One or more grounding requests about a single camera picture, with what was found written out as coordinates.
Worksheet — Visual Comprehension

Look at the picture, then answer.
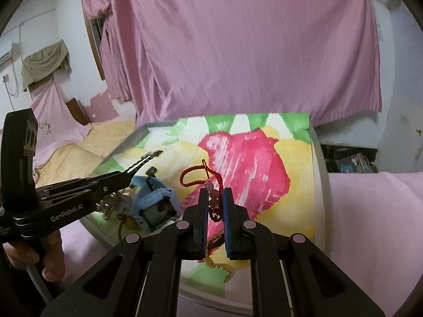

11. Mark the dark storage clutter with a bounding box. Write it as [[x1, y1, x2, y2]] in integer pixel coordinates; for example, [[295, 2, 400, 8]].
[[320, 143, 379, 174]]

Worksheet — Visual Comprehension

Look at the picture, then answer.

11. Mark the floral painted cloth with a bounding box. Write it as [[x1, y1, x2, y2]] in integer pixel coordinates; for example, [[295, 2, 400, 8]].
[[91, 113, 326, 296]]

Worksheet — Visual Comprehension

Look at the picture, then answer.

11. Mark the gold chain bracelet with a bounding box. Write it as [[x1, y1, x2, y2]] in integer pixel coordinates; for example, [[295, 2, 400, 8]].
[[198, 233, 234, 283]]

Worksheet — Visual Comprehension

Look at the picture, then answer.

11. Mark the pink draped cloth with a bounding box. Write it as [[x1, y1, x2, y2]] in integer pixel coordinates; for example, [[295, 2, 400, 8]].
[[0, 79, 92, 170]]

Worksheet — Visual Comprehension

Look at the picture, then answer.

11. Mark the olive green hanging cloth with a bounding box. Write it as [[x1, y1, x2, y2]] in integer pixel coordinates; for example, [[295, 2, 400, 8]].
[[21, 40, 72, 92]]

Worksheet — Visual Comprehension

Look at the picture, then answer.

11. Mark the person's left hand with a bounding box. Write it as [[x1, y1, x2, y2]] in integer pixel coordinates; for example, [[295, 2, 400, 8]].
[[2, 229, 67, 282]]

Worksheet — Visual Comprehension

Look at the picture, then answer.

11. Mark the brown wooden headboard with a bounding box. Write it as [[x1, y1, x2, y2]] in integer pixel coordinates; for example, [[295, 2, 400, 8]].
[[65, 97, 90, 126]]

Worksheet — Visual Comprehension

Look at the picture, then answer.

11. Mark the red string beaded bracelet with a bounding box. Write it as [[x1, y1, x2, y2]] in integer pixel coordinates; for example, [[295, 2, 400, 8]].
[[179, 159, 224, 224]]

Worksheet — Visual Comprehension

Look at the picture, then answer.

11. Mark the pink tablecloth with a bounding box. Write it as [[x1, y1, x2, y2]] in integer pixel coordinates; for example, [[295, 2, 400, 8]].
[[61, 171, 423, 317]]

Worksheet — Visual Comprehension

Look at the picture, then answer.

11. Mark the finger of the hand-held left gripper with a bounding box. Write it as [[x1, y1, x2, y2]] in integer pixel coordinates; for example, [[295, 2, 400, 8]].
[[38, 180, 132, 211], [35, 170, 134, 197]]

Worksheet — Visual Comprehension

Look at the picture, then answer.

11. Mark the grey metal tray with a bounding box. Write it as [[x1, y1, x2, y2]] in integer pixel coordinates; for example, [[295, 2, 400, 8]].
[[81, 121, 331, 307]]

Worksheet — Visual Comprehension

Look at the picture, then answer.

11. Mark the brown wooden frame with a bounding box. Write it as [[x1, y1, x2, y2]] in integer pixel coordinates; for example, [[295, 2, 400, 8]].
[[84, 16, 107, 80]]

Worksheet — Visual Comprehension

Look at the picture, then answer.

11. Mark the pink satin curtain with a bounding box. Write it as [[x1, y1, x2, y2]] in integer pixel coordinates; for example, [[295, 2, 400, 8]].
[[79, 0, 383, 128]]

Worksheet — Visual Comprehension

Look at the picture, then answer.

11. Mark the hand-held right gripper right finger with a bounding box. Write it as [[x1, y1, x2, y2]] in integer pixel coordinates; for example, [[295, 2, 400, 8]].
[[222, 188, 387, 317]]

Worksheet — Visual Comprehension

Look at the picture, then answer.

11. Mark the blue smartwatch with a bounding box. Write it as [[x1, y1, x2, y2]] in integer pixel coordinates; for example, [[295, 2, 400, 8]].
[[130, 167, 181, 232]]

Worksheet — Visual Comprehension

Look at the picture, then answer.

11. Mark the yellow quilted blanket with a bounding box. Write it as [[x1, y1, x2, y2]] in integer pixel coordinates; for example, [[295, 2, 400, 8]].
[[35, 120, 141, 189]]

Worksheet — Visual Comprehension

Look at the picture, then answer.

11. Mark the black white striped hair clip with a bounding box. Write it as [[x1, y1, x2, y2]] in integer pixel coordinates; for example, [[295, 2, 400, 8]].
[[127, 150, 164, 176]]

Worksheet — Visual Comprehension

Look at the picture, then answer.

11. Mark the beige hair claw clip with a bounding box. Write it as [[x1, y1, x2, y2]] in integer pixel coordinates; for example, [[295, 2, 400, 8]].
[[97, 191, 133, 220]]

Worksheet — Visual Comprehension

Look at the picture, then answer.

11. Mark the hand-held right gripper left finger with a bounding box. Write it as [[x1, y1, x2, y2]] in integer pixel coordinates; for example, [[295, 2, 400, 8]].
[[40, 188, 210, 317]]

